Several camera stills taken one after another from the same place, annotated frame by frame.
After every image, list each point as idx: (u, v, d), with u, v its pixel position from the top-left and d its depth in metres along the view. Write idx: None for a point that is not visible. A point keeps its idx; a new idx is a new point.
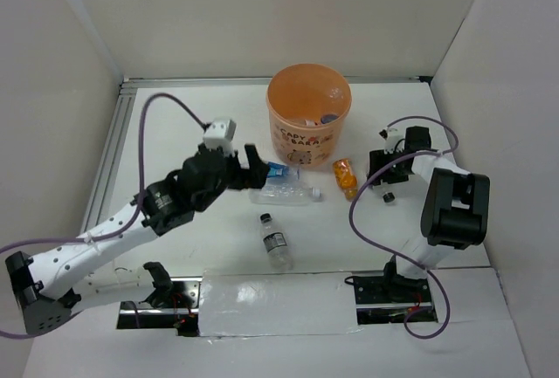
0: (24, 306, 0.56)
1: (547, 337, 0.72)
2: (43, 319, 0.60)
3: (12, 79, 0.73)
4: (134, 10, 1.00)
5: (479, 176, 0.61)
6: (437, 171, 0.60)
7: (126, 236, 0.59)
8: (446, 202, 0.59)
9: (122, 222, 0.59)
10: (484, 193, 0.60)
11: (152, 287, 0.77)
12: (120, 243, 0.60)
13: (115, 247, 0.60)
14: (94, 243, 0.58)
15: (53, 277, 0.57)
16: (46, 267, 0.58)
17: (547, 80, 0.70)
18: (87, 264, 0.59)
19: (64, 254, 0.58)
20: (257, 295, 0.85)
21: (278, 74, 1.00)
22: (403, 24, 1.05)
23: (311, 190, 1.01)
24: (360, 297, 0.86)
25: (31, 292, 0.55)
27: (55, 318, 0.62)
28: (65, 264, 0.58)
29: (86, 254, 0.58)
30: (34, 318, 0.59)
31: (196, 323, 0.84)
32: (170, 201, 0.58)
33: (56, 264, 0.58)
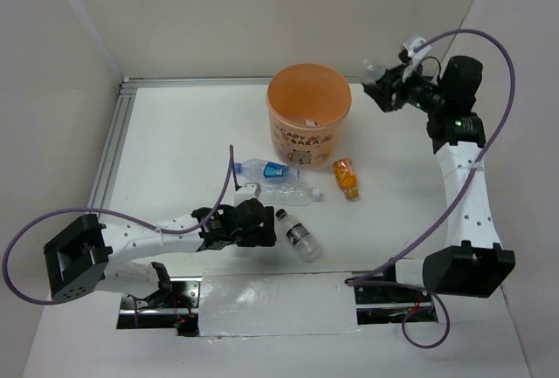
0: (84, 264, 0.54)
1: (547, 336, 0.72)
2: (76, 286, 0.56)
3: (14, 79, 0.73)
4: (134, 10, 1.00)
5: (502, 259, 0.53)
6: (452, 257, 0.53)
7: (184, 238, 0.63)
8: (454, 278, 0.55)
9: (185, 225, 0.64)
10: (502, 275, 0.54)
11: (156, 287, 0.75)
12: (178, 243, 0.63)
13: (171, 245, 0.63)
14: (162, 233, 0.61)
15: (120, 247, 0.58)
16: (116, 237, 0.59)
17: (546, 81, 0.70)
18: (145, 250, 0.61)
19: (133, 232, 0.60)
20: (257, 295, 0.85)
21: (278, 74, 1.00)
22: (403, 24, 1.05)
23: (311, 190, 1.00)
24: (360, 297, 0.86)
25: (94, 253, 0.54)
27: (80, 290, 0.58)
28: (134, 242, 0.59)
29: (151, 240, 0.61)
30: (77, 282, 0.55)
31: (196, 323, 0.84)
32: (220, 226, 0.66)
33: (127, 237, 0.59)
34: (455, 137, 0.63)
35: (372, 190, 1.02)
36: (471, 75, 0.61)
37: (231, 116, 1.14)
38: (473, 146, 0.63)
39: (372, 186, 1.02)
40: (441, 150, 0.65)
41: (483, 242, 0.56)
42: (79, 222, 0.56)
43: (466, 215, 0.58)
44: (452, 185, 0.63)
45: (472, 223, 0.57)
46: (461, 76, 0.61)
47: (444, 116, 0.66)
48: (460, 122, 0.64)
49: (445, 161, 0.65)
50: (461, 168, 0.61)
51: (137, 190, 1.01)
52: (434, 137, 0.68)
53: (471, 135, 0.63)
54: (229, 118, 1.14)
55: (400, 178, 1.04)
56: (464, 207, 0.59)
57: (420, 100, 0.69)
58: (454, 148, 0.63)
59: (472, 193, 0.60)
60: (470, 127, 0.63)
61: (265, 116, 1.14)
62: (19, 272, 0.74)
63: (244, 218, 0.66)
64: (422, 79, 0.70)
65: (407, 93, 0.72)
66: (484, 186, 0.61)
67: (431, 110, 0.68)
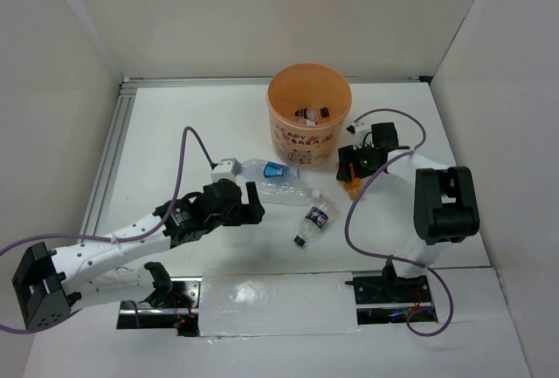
0: (38, 296, 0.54)
1: (548, 337, 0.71)
2: (46, 314, 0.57)
3: (12, 79, 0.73)
4: (133, 10, 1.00)
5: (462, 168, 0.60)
6: (420, 170, 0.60)
7: (147, 243, 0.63)
8: (434, 200, 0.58)
9: (145, 230, 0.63)
10: (469, 185, 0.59)
11: (151, 288, 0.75)
12: (141, 249, 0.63)
13: (134, 252, 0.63)
14: (120, 243, 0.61)
15: (76, 270, 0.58)
16: (68, 259, 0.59)
17: (547, 81, 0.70)
18: (106, 264, 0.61)
19: (89, 250, 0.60)
20: (256, 295, 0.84)
21: (278, 73, 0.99)
22: (402, 24, 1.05)
23: (311, 191, 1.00)
24: (360, 297, 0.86)
25: (49, 283, 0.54)
27: (54, 317, 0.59)
28: (88, 260, 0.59)
29: (108, 254, 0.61)
30: (40, 312, 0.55)
31: (196, 323, 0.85)
32: (187, 218, 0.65)
33: (79, 257, 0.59)
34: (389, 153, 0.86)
35: (372, 190, 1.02)
36: (387, 126, 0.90)
37: (231, 116, 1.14)
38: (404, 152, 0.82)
39: (372, 186, 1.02)
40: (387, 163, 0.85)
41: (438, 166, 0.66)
42: (27, 256, 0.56)
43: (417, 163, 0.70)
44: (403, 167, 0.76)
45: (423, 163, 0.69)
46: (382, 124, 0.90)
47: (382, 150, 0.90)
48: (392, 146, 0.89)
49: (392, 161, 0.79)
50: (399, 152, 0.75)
51: (137, 190, 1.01)
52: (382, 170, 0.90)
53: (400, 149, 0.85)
54: (229, 118, 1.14)
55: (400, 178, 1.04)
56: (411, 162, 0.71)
57: (367, 158, 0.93)
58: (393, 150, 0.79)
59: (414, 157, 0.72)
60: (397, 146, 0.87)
61: (265, 116, 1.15)
62: None
63: (214, 208, 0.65)
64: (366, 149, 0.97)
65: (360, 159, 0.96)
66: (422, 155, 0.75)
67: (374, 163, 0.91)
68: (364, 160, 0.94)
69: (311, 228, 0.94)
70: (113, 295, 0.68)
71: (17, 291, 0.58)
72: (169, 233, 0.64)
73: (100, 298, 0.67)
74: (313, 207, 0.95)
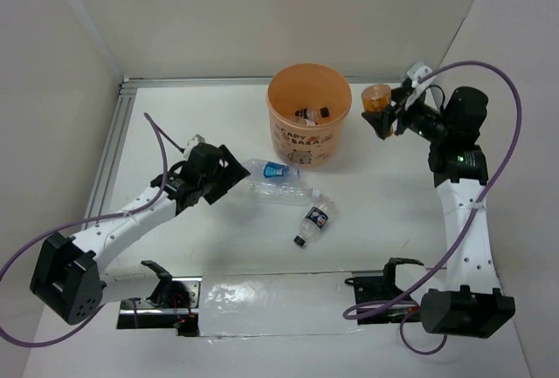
0: (75, 277, 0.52)
1: (547, 337, 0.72)
2: (84, 301, 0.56)
3: (13, 79, 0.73)
4: (134, 10, 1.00)
5: (502, 305, 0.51)
6: (451, 302, 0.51)
7: (157, 209, 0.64)
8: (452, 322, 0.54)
9: (150, 198, 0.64)
10: (502, 319, 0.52)
11: (156, 281, 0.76)
12: (153, 216, 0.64)
13: (147, 223, 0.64)
14: (134, 213, 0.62)
15: (102, 246, 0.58)
16: (91, 239, 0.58)
17: (547, 81, 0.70)
18: (126, 238, 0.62)
19: (106, 227, 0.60)
20: (257, 295, 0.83)
21: (277, 74, 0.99)
22: (402, 24, 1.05)
23: (310, 190, 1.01)
24: (361, 298, 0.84)
25: (81, 262, 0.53)
27: (90, 304, 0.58)
28: (110, 235, 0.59)
29: (126, 225, 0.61)
30: (79, 298, 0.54)
31: (196, 323, 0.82)
32: (182, 182, 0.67)
33: (100, 235, 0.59)
34: (458, 174, 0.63)
35: (372, 190, 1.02)
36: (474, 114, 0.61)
37: (231, 115, 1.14)
38: (475, 183, 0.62)
39: (372, 187, 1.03)
40: (444, 184, 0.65)
41: (482, 288, 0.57)
42: (44, 249, 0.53)
43: (466, 259, 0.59)
44: (453, 223, 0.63)
45: (472, 266, 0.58)
46: (466, 110, 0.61)
47: (445, 149, 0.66)
48: (463, 158, 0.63)
49: (446, 196, 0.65)
50: (462, 208, 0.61)
51: (137, 190, 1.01)
52: (434, 170, 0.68)
53: (473, 172, 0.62)
54: (229, 118, 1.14)
55: (400, 178, 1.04)
56: (464, 249, 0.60)
57: (422, 128, 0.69)
58: (456, 187, 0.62)
59: (473, 233, 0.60)
60: (472, 163, 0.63)
61: (265, 116, 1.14)
62: (20, 271, 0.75)
63: (201, 165, 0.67)
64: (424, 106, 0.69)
65: (410, 120, 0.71)
66: (485, 227, 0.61)
67: (433, 140, 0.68)
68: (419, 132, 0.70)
69: (311, 227, 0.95)
70: (129, 289, 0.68)
71: (41, 290, 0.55)
72: (173, 197, 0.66)
73: (118, 292, 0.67)
74: (313, 207, 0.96)
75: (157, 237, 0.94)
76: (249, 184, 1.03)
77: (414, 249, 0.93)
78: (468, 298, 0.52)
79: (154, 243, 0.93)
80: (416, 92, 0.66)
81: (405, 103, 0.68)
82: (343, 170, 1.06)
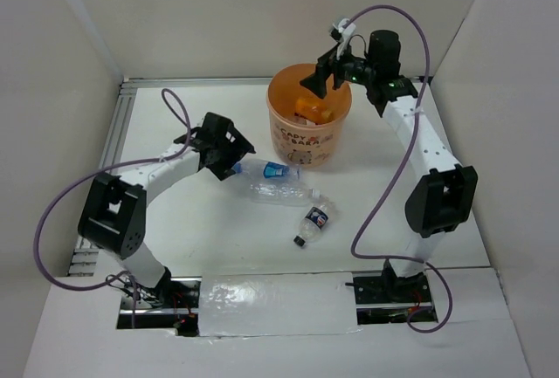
0: (127, 206, 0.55)
1: (548, 336, 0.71)
2: (131, 236, 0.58)
3: (13, 78, 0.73)
4: (134, 10, 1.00)
5: (466, 173, 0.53)
6: (428, 186, 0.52)
7: (185, 159, 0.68)
8: (435, 209, 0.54)
9: (177, 150, 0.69)
10: (473, 188, 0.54)
11: (162, 272, 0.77)
12: (182, 165, 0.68)
13: (177, 170, 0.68)
14: (168, 160, 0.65)
15: (148, 181, 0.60)
16: (134, 176, 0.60)
17: (547, 80, 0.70)
18: (162, 180, 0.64)
19: (146, 168, 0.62)
20: (257, 295, 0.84)
21: (278, 74, 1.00)
22: (403, 24, 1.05)
23: (310, 191, 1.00)
24: (360, 297, 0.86)
25: (132, 191, 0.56)
27: (135, 241, 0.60)
28: (151, 174, 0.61)
29: (162, 168, 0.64)
30: (130, 227, 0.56)
31: (196, 323, 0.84)
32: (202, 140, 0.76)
33: (141, 174, 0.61)
34: (393, 96, 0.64)
35: (372, 190, 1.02)
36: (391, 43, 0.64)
37: (231, 115, 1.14)
38: (410, 99, 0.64)
39: (372, 187, 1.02)
40: (386, 110, 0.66)
41: (445, 166, 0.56)
42: (95, 186, 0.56)
43: (425, 150, 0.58)
44: (404, 134, 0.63)
45: (432, 154, 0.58)
46: (385, 46, 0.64)
47: (379, 83, 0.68)
48: (393, 84, 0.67)
49: (391, 117, 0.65)
50: (407, 117, 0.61)
51: None
52: (375, 104, 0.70)
53: (405, 92, 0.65)
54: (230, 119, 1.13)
55: (400, 179, 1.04)
56: (420, 143, 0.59)
57: (355, 74, 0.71)
58: (396, 104, 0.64)
59: (424, 130, 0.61)
60: (403, 86, 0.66)
61: (265, 116, 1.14)
62: (20, 271, 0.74)
63: (215, 127, 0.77)
64: (353, 56, 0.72)
65: (343, 71, 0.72)
66: (431, 125, 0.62)
67: (365, 83, 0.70)
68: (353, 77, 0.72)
69: (311, 227, 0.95)
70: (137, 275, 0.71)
71: (90, 228, 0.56)
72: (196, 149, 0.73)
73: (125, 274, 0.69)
74: (313, 207, 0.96)
75: (158, 237, 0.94)
76: (249, 184, 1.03)
77: None
78: (438, 175, 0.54)
79: (155, 242, 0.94)
80: (343, 39, 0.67)
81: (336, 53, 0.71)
82: (343, 169, 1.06)
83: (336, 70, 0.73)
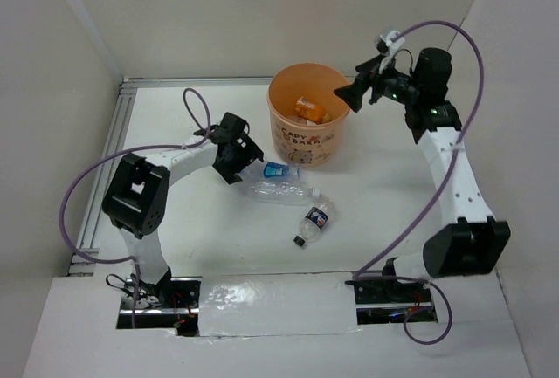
0: (152, 184, 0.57)
1: (548, 336, 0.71)
2: (152, 215, 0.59)
3: (13, 79, 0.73)
4: (134, 10, 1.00)
5: (499, 230, 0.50)
6: (452, 236, 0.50)
7: (204, 149, 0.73)
8: (454, 259, 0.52)
9: (197, 141, 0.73)
10: (501, 247, 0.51)
11: (163, 271, 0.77)
12: (200, 154, 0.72)
13: (196, 161, 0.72)
14: (189, 147, 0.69)
15: (170, 163, 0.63)
16: (158, 159, 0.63)
17: (547, 80, 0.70)
18: (182, 167, 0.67)
19: (169, 153, 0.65)
20: (256, 296, 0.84)
21: (280, 72, 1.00)
22: (403, 24, 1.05)
23: (311, 190, 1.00)
24: (360, 297, 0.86)
25: (157, 171, 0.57)
27: (155, 222, 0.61)
28: (175, 158, 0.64)
29: (184, 154, 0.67)
30: (154, 205, 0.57)
31: (196, 323, 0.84)
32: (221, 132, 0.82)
33: (165, 157, 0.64)
34: (434, 126, 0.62)
35: (371, 190, 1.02)
36: (443, 65, 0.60)
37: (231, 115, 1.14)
38: (452, 131, 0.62)
39: (372, 186, 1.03)
40: (423, 138, 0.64)
41: (476, 216, 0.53)
42: (121, 165, 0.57)
43: (457, 194, 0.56)
44: (438, 169, 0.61)
45: (464, 199, 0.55)
46: (436, 68, 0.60)
47: (419, 106, 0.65)
48: (436, 112, 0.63)
49: (427, 147, 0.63)
50: (445, 152, 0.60)
51: None
52: (411, 125, 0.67)
53: (447, 122, 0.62)
54: None
55: (400, 179, 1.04)
56: (452, 185, 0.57)
57: (396, 91, 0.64)
58: (434, 134, 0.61)
59: (460, 170, 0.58)
60: (445, 115, 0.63)
61: (265, 116, 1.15)
62: (20, 271, 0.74)
63: (233, 126, 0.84)
64: (396, 71, 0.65)
65: (383, 86, 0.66)
66: (468, 165, 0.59)
67: (405, 103, 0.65)
68: (393, 93, 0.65)
69: (311, 227, 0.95)
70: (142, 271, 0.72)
71: (112, 205, 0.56)
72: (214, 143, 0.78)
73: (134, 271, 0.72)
74: (313, 207, 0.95)
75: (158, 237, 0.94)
76: (248, 184, 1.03)
77: (414, 250, 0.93)
78: (466, 227, 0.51)
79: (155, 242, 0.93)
80: (389, 52, 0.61)
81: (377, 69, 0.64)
82: (343, 169, 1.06)
83: (376, 84, 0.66)
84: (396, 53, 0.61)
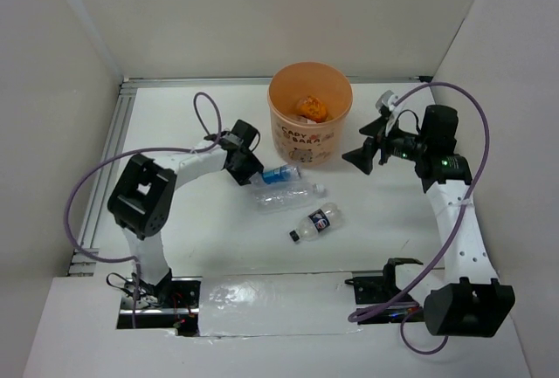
0: (158, 186, 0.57)
1: (548, 336, 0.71)
2: (155, 217, 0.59)
3: (13, 79, 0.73)
4: (133, 10, 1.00)
5: (501, 295, 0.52)
6: (452, 293, 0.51)
7: (214, 154, 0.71)
8: (456, 319, 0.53)
9: (208, 146, 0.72)
10: (506, 310, 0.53)
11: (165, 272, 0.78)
12: (209, 161, 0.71)
13: (204, 166, 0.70)
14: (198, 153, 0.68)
15: (177, 168, 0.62)
16: (166, 162, 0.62)
17: (547, 80, 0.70)
18: (189, 171, 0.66)
19: (177, 156, 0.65)
20: (257, 295, 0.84)
21: (282, 70, 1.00)
22: (403, 24, 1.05)
23: (314, 187, 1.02)
24: (360, 297, 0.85)
25: (162, 175, 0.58)
27: (156, 225, 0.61)
28: (182, 162, 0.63)
29: (193, 158, 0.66)
30: (158, 207, 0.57)
31: (196, 323, 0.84)
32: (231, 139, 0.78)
33: (174, 161, 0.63)
34: (443, 177, 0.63)
35: (372, 190, 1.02)
36: (447, 116, 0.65)
37: (231, 114, 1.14)
38: (460, 183, 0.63)
39: (372, 186, 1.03)
40: (431, 188, 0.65)
41: (480, 279, 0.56)
42: (128, 165, 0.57)
43: (461, 252, 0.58)
44: (445, 222, 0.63)
45: (468, 259, 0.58)
46: (441, 119, 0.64)
47: (431, 157, 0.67)
48: (446, 161, 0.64)
49: (436, 198, 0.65)
50: (452, 206, 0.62)
51: None
52: (422, 175, 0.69)
53: (458, 175, 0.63)
54: (230, 118, 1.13)
55: (400, 179, 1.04)
56: (458, 242, 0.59)
57: (405, 151, 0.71)
58: (444, 187, 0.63)
59: (466, 227, 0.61)
60: (456, 167, 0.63)
61: (265, 116, 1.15)
62: (20, 271, 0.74)
63: (244, 132, 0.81)
64: (403, 132, 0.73)
65: (392, 147, 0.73)
66: (475, 221, 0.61)
67: (416, 160, 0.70)
68: (403, 153, 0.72)
69: (309, 227, 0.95)
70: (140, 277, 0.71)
71: (118, 202, 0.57)
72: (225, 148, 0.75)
73: None
74: (317, 209, 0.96)
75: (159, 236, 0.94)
76: (249, 184, 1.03)
77: (414, 249, 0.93)
78: (469, 288, 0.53)
79: None
80: (393, 116, 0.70)
81: (383, 132, 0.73)
82: (343, 170, 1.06)
83: (384, 145, 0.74)
84: (398, 117, 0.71)
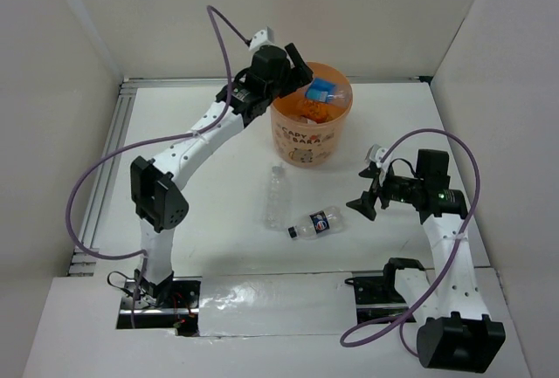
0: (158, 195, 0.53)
1: (548, 337, 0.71)
2: (174, 212, 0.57)
3: (11, 77, 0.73)
4: (133, 9, 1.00)
5: (493, 334, 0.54)
6: (443, 330, 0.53)
7: (224, 127, 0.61)
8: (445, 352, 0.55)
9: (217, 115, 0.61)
10: (497, 348, 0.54)
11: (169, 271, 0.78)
12: (221, 134, 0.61)
13: (217, 140, 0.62)
14: (203, 134, 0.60)
15: (178, 168, 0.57)
16: (168, 160, 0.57)
17: (548, 79, 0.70)
18: (198, 157, 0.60)
19: (179, 148, 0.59)
20: (256, 295, 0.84)
21: None
22: (403, 24, 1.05)
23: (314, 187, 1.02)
24: (360, 297, 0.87)
25: (162, 181, 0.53)
27: (180, 214, 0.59)
28: (184, 156, 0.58)
29: (196, 147, 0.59)
30: (169, 209, 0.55)
31: (196, 323, 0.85)
32: (247, 93, 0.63)
33: (176, 155, 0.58)
34: (439, 209, 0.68)
35: None
36: (438, 155, 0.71)
37: None
38: (456, 217, 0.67)
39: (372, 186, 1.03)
40: (427, 220, 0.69)
41: (472, 314, 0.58)
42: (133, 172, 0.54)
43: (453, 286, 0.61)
44: (439, 255, 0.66)
45: (460, 293, 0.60)
46: (433, 158, 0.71)
47: (428, 192, 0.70)
48: (444, 195, 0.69)
49: (431, 230, 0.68)
50: (446, 239, 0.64)
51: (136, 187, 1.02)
52: (419, 209, 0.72)
53: (454, 208, 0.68)
54: None
55: None
56: (452, 276, 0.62)
57: (403, 195, 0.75)
58: (439, 221, 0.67)
59: (459, 261, 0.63)
60: (452, 200, 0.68)
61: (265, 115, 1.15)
62: (20, 271, 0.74)
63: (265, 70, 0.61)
64: (396, 176, 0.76)
65: (389, 194, 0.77)
66: (469, 255, 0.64)
67: (412, 202, 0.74)
68: (402, 198, 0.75)
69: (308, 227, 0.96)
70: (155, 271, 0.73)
71: (141, 204, 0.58)
72: (238, 113, 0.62)
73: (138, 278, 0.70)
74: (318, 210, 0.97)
75: None
76: (249, 183, 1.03)
77: (413, 249, 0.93)
78: (460, 325, 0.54)
79: None
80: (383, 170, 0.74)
81: (378, 182, 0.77)
82: (342, 169, 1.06)
83: (381, 192, 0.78)
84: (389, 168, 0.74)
